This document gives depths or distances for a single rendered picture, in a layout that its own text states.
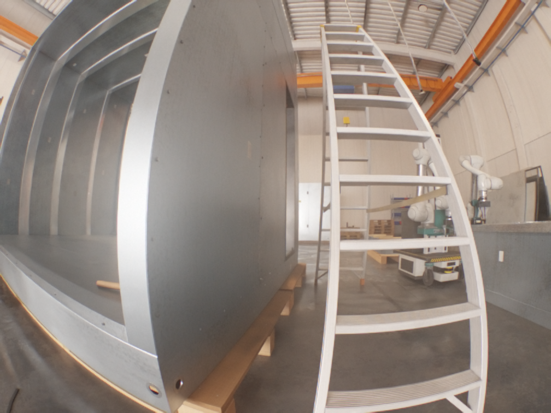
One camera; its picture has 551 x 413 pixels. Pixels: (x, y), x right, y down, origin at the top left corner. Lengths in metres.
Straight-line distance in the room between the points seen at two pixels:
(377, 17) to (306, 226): 8.29
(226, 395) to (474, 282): 0.82
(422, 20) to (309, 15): 4.34
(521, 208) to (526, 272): 3.27
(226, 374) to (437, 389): 0.66
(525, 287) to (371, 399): 1.50
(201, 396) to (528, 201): 5.16
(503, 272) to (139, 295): 2.17
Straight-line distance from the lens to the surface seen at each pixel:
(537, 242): 1.87
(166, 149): 0.55
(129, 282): 0.55
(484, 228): 2.19
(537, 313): 1.91
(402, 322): 0.66
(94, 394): 1.09
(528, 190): 5.18
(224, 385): 0.80
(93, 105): 4.74
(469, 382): 0.83
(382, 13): 9.61
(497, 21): 8.85
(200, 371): 0.78
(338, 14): 9.51
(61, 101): 4.41
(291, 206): 2.56
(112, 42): 3.84
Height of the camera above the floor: 0.68
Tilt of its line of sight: 4 degrees up
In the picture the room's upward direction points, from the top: 1 degrees clockwise
